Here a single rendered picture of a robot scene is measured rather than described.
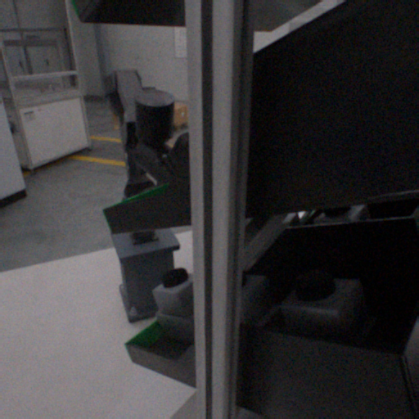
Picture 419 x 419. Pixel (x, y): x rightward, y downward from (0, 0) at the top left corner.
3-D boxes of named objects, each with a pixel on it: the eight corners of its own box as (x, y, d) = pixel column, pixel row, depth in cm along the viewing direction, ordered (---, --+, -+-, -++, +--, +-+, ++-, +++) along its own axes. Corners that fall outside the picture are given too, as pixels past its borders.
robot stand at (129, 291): (119, 289, 96) (109, 228, 87) (168, 276, 101) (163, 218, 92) (128, 324, 84) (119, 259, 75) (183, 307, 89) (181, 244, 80)
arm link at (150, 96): (122, 139, 59) (117, 73, 51) (166, 135, 62) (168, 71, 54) (135, 178, 52) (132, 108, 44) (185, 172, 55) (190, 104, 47)
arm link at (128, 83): (102, 92, 78) (98, 47, 70) (137, 91, 81) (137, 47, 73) (126, 180, 61) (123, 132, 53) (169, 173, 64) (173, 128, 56)
